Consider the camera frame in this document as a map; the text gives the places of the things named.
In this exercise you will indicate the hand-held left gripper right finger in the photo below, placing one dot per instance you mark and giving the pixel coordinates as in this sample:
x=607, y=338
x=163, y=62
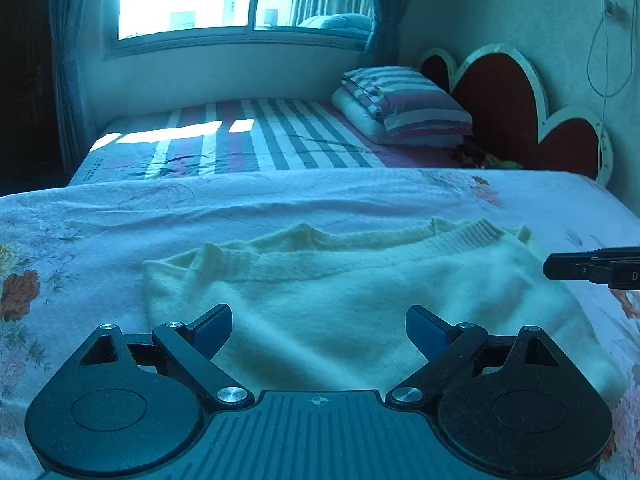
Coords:
x=425, y=331

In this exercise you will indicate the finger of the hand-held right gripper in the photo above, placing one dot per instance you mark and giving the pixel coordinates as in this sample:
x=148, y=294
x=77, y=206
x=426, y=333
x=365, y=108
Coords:
x=567, y=266

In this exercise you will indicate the dark floral cloth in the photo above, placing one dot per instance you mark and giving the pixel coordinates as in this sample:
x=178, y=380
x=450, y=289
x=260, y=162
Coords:
x=475, y=155

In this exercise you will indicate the striped bed sheet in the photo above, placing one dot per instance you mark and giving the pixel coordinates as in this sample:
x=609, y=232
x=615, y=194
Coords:
x=280, y=130

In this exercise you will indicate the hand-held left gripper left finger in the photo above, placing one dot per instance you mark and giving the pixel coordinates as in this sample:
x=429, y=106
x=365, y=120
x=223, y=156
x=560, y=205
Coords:
x=212, y=328

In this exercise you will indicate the cream knitted sweater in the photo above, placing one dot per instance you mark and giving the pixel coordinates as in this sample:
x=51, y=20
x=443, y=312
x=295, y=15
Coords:
x=375, y=300

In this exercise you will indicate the striped pillow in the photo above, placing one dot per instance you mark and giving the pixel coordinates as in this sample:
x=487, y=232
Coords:
x=415, y=100

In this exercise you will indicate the wall socket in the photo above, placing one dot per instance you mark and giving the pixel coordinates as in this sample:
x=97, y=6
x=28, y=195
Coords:
x=612, y=8

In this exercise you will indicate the blue curtain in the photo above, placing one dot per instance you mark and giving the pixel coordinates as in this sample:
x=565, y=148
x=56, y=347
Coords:
x=75, y=60
x=385, y=10

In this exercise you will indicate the white folded quilt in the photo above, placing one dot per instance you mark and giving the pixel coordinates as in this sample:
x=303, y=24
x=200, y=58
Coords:
x=355, y=112

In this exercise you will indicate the light quilt on window sill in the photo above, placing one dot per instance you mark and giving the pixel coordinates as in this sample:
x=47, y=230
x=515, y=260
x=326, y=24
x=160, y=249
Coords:
x=335, y=22

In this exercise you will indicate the floral bed blanket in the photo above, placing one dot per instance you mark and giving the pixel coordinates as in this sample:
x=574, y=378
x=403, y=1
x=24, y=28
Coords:
x=100, y=220

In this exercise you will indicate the red heart-shaped headboard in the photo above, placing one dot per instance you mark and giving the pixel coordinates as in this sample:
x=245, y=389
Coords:
x=500, y=95

